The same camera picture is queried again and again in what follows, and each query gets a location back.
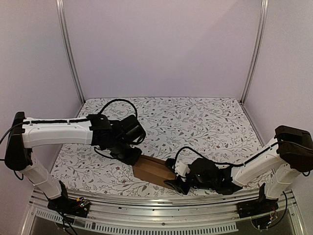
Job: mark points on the aluminium front rail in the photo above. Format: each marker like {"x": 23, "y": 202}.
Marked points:
{"x": 184, "y": 215}

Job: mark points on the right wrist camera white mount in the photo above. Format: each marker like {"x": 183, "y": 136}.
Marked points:
{"x": 181, "y": 170}

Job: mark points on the aluminium frame post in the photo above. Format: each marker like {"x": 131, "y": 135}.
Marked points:
{"x": 256, "y": 51}
{"x": 70, "y": 58}

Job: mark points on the left aluminium frame post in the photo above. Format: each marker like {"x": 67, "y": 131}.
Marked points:
{"x": 70, "y": 58}

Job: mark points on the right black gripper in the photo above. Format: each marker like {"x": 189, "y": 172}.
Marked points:
{"x": 177, "y": 175}

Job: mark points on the brown cardboard box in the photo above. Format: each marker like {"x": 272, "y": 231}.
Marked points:
{"x": 153, "y": 170}

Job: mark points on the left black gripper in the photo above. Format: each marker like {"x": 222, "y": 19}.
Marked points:
{"x": 133, "y": 160}

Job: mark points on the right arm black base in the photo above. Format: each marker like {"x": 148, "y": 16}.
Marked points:
{"x": 259, "y": 206}

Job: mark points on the right aluminium frame post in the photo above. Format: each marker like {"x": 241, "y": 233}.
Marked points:
{"x": 256, "y": 51}

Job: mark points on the floral patterned table mat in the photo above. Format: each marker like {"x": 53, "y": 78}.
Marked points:
{"x": 179, "y": 127}

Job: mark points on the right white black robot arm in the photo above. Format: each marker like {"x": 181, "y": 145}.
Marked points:
{"x": 289, "y": 152}

